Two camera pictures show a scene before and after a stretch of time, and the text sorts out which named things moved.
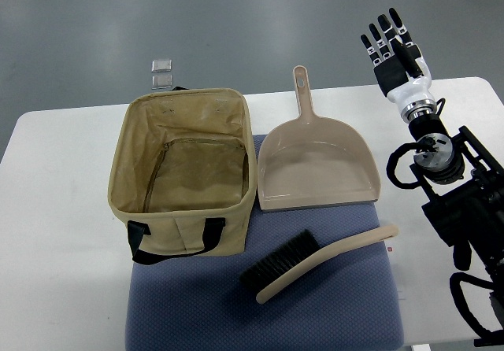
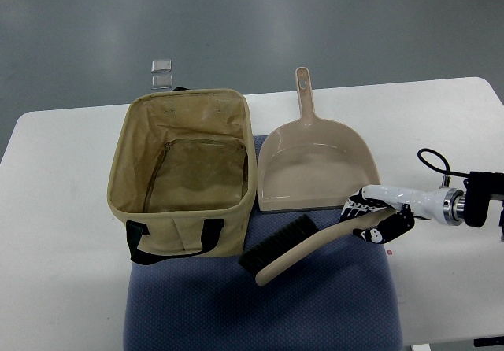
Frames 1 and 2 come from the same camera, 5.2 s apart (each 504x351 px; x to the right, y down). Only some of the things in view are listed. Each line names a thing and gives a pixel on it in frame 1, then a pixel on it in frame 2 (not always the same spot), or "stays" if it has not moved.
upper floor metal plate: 161,65 stays
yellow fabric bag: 182,173 stays
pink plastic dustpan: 309,161 stays
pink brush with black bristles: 299,254 -> 300,237
